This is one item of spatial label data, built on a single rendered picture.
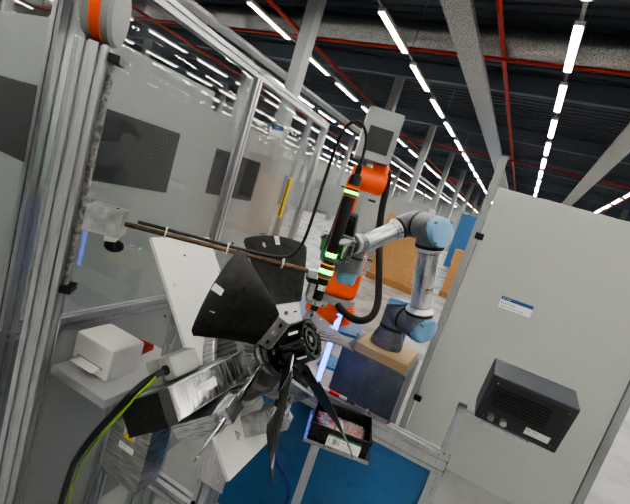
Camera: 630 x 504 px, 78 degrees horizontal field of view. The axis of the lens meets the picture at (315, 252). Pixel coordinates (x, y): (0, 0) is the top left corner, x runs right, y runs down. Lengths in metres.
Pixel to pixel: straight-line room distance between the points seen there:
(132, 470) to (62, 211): 0.77
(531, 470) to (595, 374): 0.77
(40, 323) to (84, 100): 0.58
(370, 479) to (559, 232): 1.94
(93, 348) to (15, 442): 0.30
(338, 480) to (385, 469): 0.21
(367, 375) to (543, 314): 1.53
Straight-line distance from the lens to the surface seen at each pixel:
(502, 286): 2.93
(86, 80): 1.14
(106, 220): 1.14
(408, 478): 1.74
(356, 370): 1.81
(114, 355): 1.40
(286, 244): 1.27
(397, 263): 9.14
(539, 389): 1.52
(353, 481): 1.81
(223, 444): 1.20
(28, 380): 1.34
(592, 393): 3.15
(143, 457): 1.37
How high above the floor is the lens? 1.63
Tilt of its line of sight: 9 degrees down
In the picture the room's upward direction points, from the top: 18 degrees clockwise
